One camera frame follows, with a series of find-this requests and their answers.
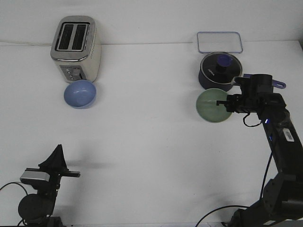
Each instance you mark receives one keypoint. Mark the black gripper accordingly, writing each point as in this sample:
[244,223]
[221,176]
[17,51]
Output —
[56,161]
[251,89]

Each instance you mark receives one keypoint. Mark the green bowl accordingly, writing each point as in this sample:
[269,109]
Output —
[208,109]

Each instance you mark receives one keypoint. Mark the blue bowl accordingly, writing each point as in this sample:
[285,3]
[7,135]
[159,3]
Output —
[80,94]

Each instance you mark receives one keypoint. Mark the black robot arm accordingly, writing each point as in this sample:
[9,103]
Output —
[281,198]
[36,209]

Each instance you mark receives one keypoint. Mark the dark blue saucepan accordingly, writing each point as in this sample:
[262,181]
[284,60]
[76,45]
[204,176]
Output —
[208,84]

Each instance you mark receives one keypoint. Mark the glass pot lid blue knob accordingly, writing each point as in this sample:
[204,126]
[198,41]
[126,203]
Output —
[220,67]

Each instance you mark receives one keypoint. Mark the clear container lid blue rim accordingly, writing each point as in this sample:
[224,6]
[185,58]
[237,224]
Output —
[228,41]

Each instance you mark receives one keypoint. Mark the cream and steel toaster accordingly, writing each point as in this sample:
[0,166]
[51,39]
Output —
[76,49]

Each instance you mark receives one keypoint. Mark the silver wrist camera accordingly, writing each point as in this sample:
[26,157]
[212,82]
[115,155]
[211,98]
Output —
[31,177]

